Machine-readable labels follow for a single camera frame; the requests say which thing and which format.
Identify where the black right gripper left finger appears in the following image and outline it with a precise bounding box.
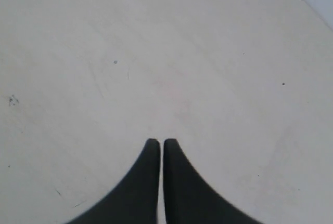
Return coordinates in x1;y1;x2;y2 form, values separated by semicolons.
70;139;160;224

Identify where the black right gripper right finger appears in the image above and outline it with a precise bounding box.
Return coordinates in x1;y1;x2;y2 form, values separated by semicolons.
163;139;259;223

